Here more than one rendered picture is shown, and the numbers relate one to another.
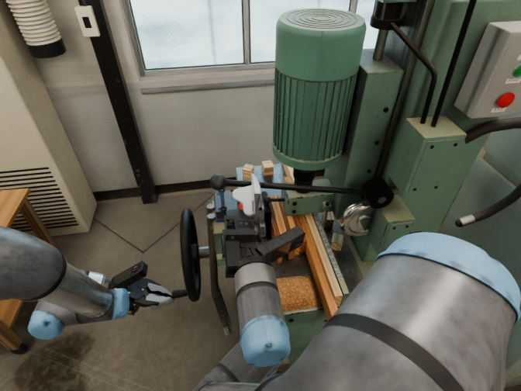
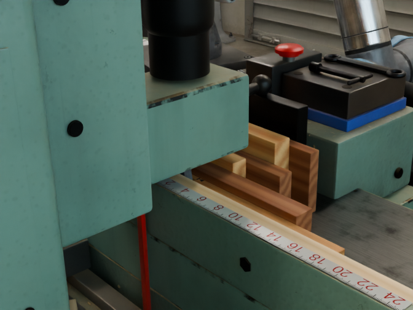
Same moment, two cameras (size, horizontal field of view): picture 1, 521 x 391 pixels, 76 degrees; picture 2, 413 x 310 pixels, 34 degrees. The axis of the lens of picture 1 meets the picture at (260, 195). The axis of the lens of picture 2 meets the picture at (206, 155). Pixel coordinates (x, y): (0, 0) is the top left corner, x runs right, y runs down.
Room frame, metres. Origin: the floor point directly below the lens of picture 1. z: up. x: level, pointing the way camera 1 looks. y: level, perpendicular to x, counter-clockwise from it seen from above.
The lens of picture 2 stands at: (1.19, -0.39, 1.21)
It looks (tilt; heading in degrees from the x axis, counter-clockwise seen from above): 24 degrees down; 148
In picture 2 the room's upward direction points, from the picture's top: 1 degrees counter-clockwise
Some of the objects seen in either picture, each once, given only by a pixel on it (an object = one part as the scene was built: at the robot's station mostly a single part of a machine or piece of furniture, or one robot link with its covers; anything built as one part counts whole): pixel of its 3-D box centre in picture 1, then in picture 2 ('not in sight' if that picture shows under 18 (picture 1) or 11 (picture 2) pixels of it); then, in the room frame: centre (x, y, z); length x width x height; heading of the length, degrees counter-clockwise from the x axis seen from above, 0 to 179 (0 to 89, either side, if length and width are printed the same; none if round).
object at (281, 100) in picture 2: (256, 213); (287, 130); (0.70, 0.01, 0.95); 0.09 x 0.07 x 0.09; 9
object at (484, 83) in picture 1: (502, 71); not in sight; (0.62, -0.46, 1.40); 0.10 x 0.06 x 0.16; 99
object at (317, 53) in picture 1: (312, 93); not in sight; (0.71, -0.12, 1.32); 0.18 x 0.18 x 0.31
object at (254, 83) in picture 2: (274, 199); (244, 90); (0.70, -0.04, 1.00); 0.06 x 0.02 x 0.02; 99
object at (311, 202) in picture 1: (308, 199); (162, 128); (0.71, -0.14, 0.99); 0.14 x 0.07 x 0.09; 99
